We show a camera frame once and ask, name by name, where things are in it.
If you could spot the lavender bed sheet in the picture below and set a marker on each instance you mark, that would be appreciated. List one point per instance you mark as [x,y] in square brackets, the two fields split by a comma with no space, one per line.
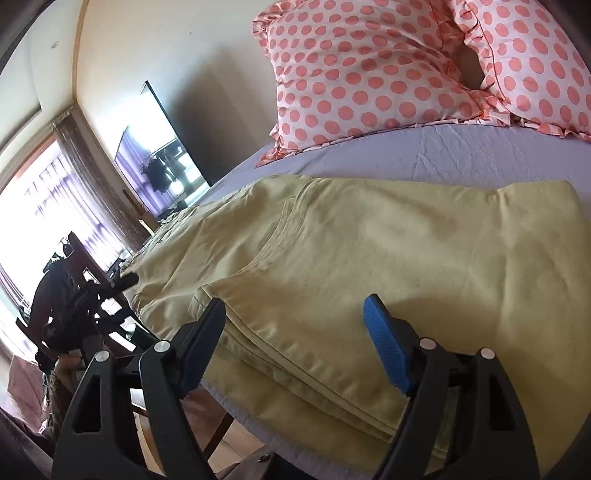
[468,156]

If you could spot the black flat television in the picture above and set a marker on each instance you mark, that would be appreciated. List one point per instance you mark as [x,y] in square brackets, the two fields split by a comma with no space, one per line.
[154,161]

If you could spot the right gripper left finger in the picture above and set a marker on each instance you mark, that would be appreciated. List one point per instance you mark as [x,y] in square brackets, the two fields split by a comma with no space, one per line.
[98,439]

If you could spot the small pink polka-dot pillow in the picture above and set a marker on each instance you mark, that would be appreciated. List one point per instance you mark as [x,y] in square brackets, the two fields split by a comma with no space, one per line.
[533,74]

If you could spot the brown window curtain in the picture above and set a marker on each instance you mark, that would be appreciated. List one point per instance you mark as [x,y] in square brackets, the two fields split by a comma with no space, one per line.
[98,178]

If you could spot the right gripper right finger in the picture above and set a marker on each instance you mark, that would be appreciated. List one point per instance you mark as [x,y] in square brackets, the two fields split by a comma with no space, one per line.
[490,436]

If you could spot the large pink polka-dot pillow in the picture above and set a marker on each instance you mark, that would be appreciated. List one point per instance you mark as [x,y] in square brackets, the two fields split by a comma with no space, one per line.
[345,69]

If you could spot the khaki tan pants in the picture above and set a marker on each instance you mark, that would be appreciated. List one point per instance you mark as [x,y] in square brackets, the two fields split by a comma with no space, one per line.
[293,258]

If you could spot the dark wooden chair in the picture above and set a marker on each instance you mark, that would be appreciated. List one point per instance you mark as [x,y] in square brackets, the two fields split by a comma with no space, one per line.
[82,266]

